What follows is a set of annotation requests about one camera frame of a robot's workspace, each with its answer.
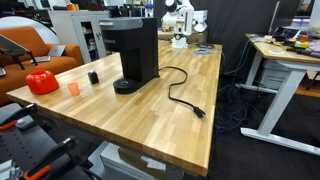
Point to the small orange plastic cup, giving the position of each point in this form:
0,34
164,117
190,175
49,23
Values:
73,88

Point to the silver laptop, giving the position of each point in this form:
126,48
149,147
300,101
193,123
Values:
55,51

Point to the black clamp with orange tips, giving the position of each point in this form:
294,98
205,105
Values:
27,152

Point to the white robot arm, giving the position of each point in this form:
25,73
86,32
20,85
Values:
184,19

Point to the small black pod cup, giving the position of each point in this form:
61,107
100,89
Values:
93,77

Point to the white metal cabinet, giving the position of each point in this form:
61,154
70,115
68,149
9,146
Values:
81,28

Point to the white side desk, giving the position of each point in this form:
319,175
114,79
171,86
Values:
282,82

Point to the black Keurig coffee maker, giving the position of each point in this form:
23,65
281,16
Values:
136,39

